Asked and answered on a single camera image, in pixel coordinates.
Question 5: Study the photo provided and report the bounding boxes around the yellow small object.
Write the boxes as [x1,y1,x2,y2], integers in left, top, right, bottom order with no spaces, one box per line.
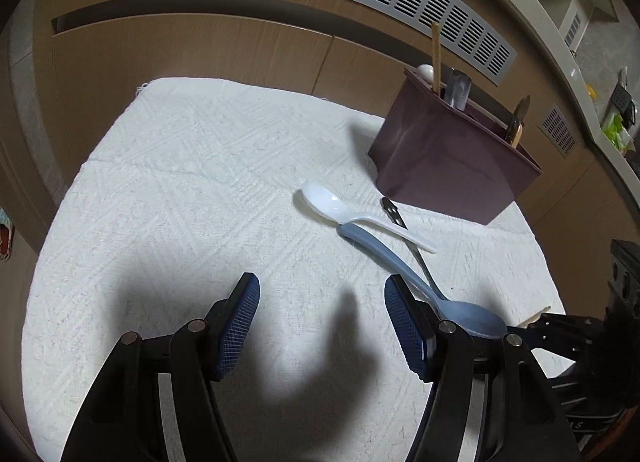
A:
[586,83,598,100]

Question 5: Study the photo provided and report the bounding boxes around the purple utensil caddy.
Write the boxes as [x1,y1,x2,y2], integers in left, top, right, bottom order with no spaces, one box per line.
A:
[368,68,541,225]

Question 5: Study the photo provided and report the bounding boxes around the wooden chopstick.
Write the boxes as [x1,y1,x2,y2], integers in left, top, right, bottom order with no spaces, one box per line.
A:
[518,305,551,329]
[432,22,442,96]

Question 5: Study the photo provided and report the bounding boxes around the green packet on counter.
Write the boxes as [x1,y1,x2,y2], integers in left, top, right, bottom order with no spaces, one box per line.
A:
[602,110,634,153]

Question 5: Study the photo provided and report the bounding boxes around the white ceramic spoon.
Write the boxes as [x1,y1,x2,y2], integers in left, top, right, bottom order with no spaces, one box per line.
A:
[300,182,437,254]

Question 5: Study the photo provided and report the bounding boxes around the black object on counter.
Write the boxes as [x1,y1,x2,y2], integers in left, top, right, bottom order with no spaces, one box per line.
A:
[610,66,637,130]

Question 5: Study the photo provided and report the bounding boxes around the white textured table mat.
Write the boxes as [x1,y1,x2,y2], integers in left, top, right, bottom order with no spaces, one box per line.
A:
[20,76,576,462]

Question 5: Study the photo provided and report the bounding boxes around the grey metal spoon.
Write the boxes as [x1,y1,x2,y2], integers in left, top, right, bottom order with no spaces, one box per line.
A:
[442,69,473,111]

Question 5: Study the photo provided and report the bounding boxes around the small grey vent grille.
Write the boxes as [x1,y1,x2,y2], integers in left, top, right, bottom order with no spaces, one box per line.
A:
[538,105,577,158]

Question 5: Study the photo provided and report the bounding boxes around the blue plastic spoon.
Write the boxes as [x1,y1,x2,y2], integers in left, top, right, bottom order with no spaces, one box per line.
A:
[337,224,508,339]

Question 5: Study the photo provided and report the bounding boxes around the shovel-shaped metal spoon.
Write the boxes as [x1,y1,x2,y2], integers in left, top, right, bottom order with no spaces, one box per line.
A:
[380,195,452,303]

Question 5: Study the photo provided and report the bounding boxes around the wooden spoon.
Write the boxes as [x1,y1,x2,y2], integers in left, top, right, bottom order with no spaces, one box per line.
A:
[510,123,524,148]

